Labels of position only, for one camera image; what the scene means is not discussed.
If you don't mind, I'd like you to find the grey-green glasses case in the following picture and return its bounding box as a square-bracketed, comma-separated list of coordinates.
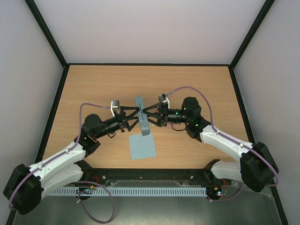
[135, 96, 150, 136]

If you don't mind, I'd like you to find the grey metal front tray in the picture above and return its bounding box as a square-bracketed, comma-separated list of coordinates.
[7, 181, 281, 225]

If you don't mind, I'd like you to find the black frame rail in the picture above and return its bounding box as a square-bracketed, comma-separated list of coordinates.
[229, 65, 289, 225]
[80, 168, 224, 187]
[68, 63, 230, 67]
[5, 65, 71, 225]

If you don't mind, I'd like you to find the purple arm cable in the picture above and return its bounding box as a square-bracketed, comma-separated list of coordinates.
[7, 102, 116, 223]
[164, 86, 280, 203]

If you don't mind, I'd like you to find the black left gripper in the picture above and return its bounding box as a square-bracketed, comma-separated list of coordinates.
[95, 106, 141, 139]

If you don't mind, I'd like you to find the black frame post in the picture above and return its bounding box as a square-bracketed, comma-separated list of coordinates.
[229, 0, 275, 70]
[25, 0, 68, 68]

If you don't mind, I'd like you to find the black back left frame post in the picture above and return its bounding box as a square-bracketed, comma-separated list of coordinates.
[25, 0, 68, 68]

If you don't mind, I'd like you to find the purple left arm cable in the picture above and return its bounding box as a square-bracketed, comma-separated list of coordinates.
[7, 102, 116, 223]

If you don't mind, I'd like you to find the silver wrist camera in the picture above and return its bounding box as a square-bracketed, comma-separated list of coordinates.
[158, 93, 170, 105]
[110, 99, 120, 117]

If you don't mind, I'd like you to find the light blue cleaning cloth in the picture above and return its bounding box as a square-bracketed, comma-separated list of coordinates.
[129, 133, 157, 160]

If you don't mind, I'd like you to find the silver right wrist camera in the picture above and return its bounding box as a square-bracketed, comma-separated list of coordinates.
[158, 93, 170, 105]

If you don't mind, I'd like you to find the black right frame rail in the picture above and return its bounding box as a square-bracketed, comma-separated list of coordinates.
[229, 65, 289, 225]

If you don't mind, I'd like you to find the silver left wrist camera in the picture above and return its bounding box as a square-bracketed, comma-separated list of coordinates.
[110, 99, 120, 117]

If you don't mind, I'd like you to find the white slotted cable duct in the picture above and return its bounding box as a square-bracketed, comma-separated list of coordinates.
[50, 187, 207, 197]

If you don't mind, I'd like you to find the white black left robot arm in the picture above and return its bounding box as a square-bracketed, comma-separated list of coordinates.
[3, 106, 140, 215]

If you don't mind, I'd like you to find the black back frame rail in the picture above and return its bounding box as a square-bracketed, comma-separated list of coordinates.
[68, 63, 230, 67]

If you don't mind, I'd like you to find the black back right frame post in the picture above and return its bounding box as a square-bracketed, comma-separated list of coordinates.
[229, 0, 275, 70]

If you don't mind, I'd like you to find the black left frame rail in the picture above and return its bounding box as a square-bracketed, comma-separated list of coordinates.
[5, 65, 71, 225]

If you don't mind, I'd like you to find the black front frame rail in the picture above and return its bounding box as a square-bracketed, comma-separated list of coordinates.
[80, 168, 224, 187]

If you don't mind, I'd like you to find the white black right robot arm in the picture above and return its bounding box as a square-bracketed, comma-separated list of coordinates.
[143, 97, 279, 192]

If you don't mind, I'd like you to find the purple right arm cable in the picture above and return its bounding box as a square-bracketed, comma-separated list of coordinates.
[164, 86, 280, 203]

